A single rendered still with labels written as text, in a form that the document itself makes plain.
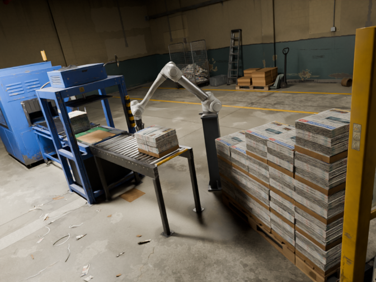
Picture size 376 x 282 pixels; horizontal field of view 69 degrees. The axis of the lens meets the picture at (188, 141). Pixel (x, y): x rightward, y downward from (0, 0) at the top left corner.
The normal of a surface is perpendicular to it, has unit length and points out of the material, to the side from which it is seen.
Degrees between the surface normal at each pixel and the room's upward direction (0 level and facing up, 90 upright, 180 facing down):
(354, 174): 90
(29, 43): 90
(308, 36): 90
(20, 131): 90
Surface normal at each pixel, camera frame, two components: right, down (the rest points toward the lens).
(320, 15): -0.69, 0.35
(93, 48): 0.71, 0.15
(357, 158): -0.90, 0.28
